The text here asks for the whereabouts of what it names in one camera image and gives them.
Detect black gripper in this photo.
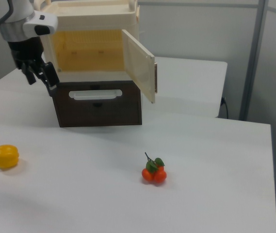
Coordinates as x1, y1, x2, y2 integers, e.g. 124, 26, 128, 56
7, 35, 61, 97

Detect grey partition post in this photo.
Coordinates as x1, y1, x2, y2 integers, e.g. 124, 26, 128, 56
239, 0, 267, 121

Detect dark brown wooden drawer box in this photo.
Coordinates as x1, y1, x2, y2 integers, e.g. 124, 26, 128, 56
51, 80, 143, 128

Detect cream plastic cabinet body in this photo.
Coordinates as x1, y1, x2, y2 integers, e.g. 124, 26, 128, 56
34, 0, 141, 83

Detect orange tomato cluster with leaves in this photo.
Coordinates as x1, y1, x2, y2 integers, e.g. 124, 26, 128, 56
141, 152, 168, 184

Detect yellow bell pepper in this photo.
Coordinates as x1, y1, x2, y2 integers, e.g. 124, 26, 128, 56
0, 144, 20, 169

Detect cream cabinet door copper handle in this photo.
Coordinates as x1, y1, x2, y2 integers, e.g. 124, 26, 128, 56
121, 29, 159, 104

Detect white drawer handle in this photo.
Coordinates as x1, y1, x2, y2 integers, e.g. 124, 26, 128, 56
68, 89, 123, 101

